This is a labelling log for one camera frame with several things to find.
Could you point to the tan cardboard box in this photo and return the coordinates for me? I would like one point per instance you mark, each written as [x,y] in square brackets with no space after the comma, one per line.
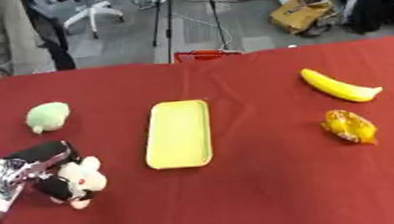
[299,15]

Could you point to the person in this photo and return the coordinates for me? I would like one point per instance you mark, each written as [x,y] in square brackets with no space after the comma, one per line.
[7,37]

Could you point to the pale green soft toy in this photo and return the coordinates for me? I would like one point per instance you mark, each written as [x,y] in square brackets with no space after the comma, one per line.
[48,117]

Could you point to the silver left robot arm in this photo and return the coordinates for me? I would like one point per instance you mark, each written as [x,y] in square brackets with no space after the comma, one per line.
[1,185]

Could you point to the yellow toy banana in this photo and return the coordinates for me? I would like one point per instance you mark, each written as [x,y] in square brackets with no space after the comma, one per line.
[337,85]

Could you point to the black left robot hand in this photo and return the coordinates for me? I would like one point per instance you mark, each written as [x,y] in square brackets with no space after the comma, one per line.
[42,154]

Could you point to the red basket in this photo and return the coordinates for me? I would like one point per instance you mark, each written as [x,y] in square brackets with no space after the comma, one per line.
[206,54]

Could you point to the black tripod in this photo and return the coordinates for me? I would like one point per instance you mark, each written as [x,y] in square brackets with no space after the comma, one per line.
[187,17]

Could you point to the orange crinkled snack packet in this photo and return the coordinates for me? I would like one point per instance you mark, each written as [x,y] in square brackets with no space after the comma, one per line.
[350,126]

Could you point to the yellow rectangular tray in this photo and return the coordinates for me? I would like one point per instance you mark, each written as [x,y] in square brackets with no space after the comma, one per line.
[178,134]

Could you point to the black and white soft toy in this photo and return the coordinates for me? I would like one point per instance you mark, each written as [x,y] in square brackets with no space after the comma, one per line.
[77,183]

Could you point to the white office chair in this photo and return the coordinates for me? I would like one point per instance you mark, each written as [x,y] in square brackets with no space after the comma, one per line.
[91,11]

